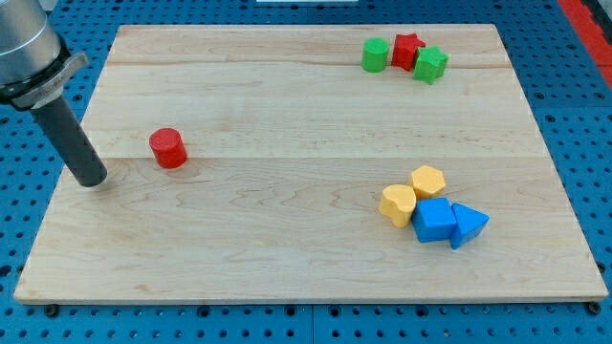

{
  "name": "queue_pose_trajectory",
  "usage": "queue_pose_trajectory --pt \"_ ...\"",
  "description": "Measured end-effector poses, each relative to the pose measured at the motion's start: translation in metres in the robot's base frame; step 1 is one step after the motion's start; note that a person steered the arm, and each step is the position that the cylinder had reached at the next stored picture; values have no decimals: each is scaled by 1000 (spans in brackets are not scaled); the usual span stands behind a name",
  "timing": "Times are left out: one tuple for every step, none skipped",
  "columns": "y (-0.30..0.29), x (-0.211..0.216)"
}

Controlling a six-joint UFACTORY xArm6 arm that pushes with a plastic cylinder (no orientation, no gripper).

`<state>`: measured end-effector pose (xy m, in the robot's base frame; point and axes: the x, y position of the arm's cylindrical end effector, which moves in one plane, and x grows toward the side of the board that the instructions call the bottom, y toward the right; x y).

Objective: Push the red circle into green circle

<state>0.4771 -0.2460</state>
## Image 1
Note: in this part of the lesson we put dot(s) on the light wooden board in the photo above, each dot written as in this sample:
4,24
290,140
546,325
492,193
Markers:
290,143

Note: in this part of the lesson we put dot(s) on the yellow heart block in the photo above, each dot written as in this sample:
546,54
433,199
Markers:
397,203

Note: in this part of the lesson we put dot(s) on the red tape strip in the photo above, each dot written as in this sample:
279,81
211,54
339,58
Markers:
593,26

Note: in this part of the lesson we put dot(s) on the green cylinder block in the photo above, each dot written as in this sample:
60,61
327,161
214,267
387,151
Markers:
374,54

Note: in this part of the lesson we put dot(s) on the red star block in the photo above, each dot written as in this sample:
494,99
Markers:
405,50

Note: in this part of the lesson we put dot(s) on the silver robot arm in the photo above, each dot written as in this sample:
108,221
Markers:
36,63

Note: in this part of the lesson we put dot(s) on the blue triangle block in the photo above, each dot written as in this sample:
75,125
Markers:
469,224

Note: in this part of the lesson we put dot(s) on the yellow hexagon block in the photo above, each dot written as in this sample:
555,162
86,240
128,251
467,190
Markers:
428,182

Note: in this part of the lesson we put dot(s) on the red cylinder block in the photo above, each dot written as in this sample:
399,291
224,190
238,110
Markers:
168,147

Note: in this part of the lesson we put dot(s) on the green star block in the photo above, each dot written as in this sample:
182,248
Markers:
430,64

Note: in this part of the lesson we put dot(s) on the blue cube block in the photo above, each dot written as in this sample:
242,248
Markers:
433,220

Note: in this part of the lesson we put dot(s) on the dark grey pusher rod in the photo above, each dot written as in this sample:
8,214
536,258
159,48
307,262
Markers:
61,127

